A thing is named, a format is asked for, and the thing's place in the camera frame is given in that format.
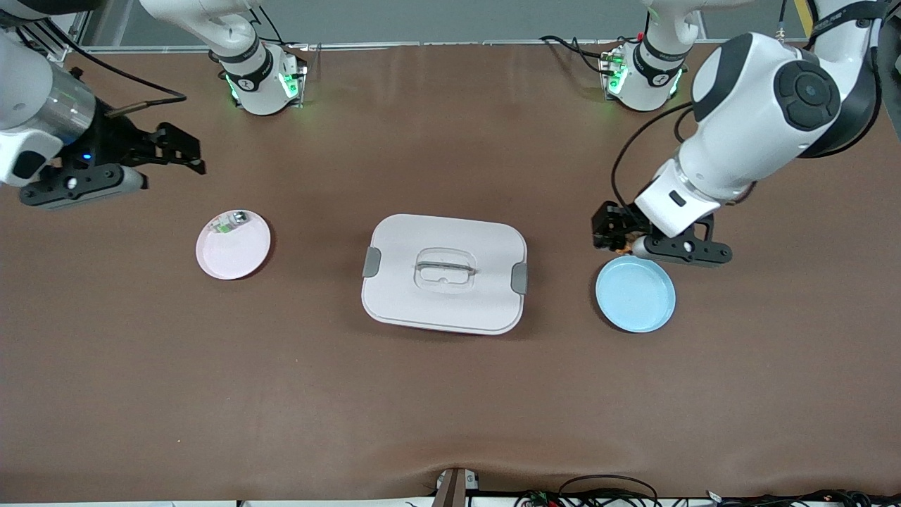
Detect white lidded storage box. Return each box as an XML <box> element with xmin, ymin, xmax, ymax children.
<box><xmin>361</xmin><ymin>213</ymin><xmax>529</xmax><ymax>336</ymax></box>

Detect black base cables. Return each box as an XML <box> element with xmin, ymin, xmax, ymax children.
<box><xmin>540</xmin><ymin>32</ymin><xmax>638</xmax><ymax>75</ymax></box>
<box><xmin>257</xmin><ymin>7</ymin><xmax>308</xmax><ymax>51</ymax></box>

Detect black left base cables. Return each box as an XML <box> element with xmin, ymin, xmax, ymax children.
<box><xmin>540</xmin><ymin>32</ymin><xmax>638</xmax><ymax>75</ymax></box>

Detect black looped cable bundle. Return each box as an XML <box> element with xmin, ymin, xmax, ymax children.
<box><xmin>514</xmin><ymin>475</ymin><xmax>662</xmax><ymax>507</ymax></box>

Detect black straight cable bundle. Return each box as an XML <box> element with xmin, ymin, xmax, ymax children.
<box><xmin>704</xmin><ymin>489</ymin><xmax>901</xmax><ymax>507</ymax></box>

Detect green and grey switch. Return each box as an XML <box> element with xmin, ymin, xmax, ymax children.
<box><xmin>213</xmin><ymin>211</ymin><xmax>251</xmax><ymax>236</ymax></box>

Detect aluminium frame profile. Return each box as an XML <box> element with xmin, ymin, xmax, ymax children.
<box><xmin>39</xmin><ymin>11</ymin><xmax>94</xmax><ymax>63</ymax></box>

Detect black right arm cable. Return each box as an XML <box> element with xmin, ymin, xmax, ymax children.
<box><xmin>42</xmin><ymin>21</ymin><xmax>188</xmax><ymax>118</ymax></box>

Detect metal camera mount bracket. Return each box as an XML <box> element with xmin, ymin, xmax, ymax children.
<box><xmin>431</xmin><ymin>467</ymin><xmax>481</xmax><ymax>507</ymax></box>

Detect black right base cables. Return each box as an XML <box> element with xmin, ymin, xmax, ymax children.
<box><xmin>257</xmin><ymin>7</ymin><xmax>308</xmax><ymax>51</ymax></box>

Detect light blue round plate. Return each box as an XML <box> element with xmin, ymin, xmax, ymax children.
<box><xmin>596</xmin><ymin>255</ymin><xmax>676</xmax><ymax>334</ymax></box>

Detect pink round plate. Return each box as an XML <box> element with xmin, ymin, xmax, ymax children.
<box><xmin>196</xmin><ymin>209</ymin><xmax>272</xmax><ymax>281</ymax></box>

